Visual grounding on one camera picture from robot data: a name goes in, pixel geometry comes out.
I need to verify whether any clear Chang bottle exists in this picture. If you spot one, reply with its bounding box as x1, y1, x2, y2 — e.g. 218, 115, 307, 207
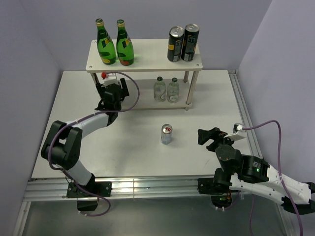
167, 78, 179, 103
154, 76, 166, 102

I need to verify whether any silver can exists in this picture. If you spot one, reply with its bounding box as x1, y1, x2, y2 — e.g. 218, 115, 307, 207
161, 124, 173, 145

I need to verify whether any green Perrier bottle front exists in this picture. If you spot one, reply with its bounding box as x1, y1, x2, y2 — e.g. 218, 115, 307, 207
116, 19, 134, 66

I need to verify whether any green perrier bottle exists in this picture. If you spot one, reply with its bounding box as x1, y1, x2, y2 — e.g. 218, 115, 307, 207
95, 18, 116, 65
116, 19, 134, 66

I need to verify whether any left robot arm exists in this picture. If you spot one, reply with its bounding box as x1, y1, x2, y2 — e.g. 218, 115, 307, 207
40, 78, 129, 196

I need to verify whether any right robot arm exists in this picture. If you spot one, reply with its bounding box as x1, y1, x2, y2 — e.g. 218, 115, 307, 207
197, 124, 315, 215

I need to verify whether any white two-tier shelf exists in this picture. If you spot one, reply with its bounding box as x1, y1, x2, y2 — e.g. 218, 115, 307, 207
86, 39, 203, 110

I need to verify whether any black tall can left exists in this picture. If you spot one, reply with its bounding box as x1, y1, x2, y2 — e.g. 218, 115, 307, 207
167, 26, 184, 62

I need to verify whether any black tall can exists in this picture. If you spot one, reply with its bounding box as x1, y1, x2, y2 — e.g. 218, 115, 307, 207
167, 26, 184, 62
181, 24, 200, 62

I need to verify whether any black tall can right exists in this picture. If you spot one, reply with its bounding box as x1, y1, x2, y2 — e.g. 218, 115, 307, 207
181, 24, 200, 62

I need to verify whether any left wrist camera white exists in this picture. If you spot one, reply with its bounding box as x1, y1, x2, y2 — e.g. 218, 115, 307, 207
101, 72, 118, 86

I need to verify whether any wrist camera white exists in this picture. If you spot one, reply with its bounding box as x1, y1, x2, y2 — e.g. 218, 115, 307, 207
224, 123, 247, 141
101, 72, 118, 86

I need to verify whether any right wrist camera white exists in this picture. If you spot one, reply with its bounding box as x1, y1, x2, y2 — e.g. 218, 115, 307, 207
224, 123, 247, 141

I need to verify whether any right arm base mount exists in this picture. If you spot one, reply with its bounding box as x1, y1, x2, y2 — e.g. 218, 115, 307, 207
197, 177, 240, 212

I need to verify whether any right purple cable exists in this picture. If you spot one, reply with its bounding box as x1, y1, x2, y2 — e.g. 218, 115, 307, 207
240, 120, 305, 236

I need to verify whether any aluminium rail frame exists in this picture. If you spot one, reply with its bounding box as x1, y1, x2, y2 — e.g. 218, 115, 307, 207
12, 69, 296, 236

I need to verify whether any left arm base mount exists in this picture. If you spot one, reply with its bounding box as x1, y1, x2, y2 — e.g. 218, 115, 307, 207
66, 181, 112, 217

